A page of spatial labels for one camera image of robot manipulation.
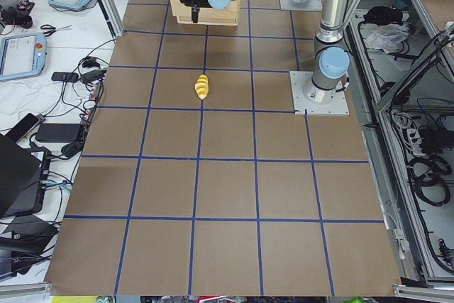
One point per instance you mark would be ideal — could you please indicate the white crumpled cloth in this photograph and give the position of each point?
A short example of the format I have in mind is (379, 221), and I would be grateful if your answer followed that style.
(388, 38)

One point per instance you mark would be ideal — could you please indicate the wooden drawer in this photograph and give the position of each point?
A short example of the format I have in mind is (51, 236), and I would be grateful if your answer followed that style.
(207, 16)

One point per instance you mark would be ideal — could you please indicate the black handled scissors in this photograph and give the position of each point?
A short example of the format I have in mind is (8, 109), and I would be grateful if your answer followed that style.
(48, 30)

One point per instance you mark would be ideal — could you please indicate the black power adapter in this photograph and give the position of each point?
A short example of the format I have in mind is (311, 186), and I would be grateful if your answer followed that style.
(57, 132)

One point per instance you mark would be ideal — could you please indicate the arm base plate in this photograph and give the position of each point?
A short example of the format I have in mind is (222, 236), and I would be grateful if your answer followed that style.
(301, 5)
(310, 100)

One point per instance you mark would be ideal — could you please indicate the yellow toy bread loaf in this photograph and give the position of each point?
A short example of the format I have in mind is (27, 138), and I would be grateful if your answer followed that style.
(201, 87)

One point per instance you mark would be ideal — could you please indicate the blue teach pendant near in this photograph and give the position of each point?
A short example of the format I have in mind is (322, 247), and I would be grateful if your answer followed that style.
(23, 56)

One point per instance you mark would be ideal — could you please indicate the black laptop computer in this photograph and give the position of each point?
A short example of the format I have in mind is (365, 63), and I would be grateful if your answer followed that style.
(23, 172)

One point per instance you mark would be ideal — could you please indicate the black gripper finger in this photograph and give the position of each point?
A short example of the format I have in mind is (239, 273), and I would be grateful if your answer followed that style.
(195, 13)

